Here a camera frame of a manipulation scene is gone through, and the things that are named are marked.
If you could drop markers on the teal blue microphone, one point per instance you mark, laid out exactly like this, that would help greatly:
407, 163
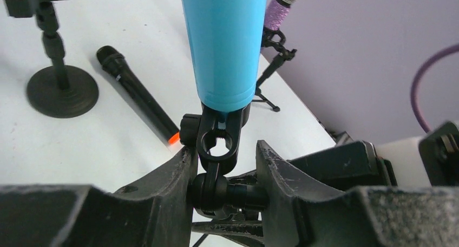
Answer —
225, 41

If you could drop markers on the black tripod clip stand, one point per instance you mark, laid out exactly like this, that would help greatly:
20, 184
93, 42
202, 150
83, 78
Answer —
216, 137

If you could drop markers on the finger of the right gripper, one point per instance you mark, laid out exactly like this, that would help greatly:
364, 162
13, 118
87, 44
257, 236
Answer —
345, 166

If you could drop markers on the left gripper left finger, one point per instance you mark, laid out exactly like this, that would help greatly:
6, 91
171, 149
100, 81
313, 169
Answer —
151, 211

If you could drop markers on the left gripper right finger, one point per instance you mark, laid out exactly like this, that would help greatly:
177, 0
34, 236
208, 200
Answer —
305, 212

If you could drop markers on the black round base stand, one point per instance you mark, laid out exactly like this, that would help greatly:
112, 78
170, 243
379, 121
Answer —
59, 91

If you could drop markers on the purple glitter microphone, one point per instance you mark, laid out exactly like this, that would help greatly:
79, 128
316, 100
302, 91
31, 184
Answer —
276, 12

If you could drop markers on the black orange-tipped microphone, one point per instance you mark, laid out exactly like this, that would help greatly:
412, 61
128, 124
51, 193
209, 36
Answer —
115, 65

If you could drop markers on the black shock mount tripod stand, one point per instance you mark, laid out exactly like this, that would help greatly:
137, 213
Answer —
273, 39

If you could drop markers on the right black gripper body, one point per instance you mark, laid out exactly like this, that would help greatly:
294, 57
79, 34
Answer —
439, 154

